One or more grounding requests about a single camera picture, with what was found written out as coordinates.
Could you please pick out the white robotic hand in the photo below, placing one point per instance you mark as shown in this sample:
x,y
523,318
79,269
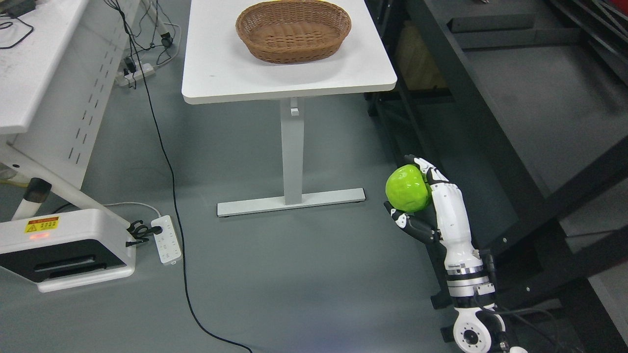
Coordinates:
x,y
452,219

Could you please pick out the green apple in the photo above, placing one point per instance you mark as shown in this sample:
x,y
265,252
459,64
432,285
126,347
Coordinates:
x,y
406,189

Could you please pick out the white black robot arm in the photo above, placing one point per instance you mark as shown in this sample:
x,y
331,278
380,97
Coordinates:
x,y
479,328

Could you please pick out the black metal shelf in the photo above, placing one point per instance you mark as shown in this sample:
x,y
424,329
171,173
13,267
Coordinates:
x,y
533,128

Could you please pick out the brown wicker basket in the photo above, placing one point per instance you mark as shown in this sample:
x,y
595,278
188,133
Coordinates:
x,y
293,31

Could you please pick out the white standing desk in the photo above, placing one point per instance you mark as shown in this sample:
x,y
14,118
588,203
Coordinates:
x,y
219,68

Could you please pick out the white floor power strip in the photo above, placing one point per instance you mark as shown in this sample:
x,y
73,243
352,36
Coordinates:
x,y
167,242

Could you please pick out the white far power strip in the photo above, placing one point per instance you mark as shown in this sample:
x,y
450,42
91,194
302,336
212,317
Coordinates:
x,y
129,78

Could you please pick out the white machine base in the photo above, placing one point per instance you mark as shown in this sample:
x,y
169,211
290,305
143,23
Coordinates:
x,y
67,250

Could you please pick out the white perforated side table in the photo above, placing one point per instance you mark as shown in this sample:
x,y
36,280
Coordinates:
x,y
55,87

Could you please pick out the black power adapter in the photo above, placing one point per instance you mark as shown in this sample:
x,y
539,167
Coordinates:
x,y
16,8

